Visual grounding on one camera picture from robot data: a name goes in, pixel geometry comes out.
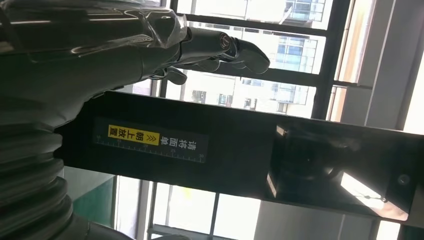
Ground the black yellow ruler label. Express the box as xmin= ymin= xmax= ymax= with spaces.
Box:
xmin=93 ymin=116 xmax=210 ymax=164

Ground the black inbound scanner machine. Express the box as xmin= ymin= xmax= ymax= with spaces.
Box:
xmin=54 ymin=91 xmax=424 ymax=229

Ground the black window frame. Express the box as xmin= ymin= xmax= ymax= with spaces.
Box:
xmin=114 ymin=0 xmax=375 ymax=240

